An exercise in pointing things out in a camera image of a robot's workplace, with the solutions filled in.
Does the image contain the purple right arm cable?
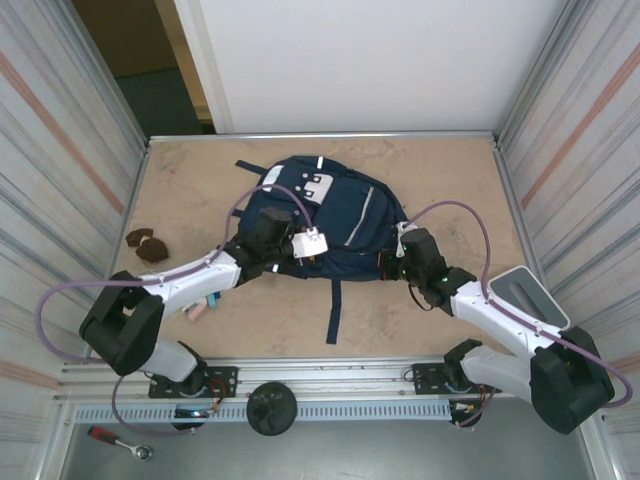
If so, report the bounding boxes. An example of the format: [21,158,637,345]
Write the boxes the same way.
[402,199,631,429]

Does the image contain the aluminium mounting rail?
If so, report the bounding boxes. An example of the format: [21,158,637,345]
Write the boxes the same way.
[58,355,597,405]

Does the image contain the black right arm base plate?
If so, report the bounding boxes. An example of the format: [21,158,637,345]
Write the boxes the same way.
[410,363,501,397]

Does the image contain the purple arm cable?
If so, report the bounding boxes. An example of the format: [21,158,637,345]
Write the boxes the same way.
[402,199,631,429]
[39,183,316,437]

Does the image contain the grey slotted cable duct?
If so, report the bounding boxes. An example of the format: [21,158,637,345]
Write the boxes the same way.
[73,402,454,425]

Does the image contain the small brown lump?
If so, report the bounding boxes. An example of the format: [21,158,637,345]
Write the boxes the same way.
[124,227,155,249]

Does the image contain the navy blue backpack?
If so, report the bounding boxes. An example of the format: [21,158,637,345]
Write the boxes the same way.
[234,154,409,346]

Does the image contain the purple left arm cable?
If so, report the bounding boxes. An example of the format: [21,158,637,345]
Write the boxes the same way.
[39,183,316,437]

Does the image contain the red handled ratchet wrench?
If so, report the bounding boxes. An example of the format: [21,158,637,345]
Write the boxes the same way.
[87,425,154,461]

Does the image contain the large brown lump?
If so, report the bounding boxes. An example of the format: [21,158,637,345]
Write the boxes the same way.
[135,237,170,265]

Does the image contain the aluminium table edge bar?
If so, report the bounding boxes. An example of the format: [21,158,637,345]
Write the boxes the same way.
[147,130,501,151]

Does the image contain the grey and white tray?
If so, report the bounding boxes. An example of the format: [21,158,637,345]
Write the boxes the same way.
[488,266,571,331]

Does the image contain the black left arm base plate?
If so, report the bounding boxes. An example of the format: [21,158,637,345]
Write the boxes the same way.
[148,365,239,400]

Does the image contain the black round knob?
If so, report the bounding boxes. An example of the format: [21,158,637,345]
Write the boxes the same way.
[245,380,299,438]

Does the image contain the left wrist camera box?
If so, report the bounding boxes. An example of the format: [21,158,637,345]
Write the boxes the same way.
[291,227,330,261]

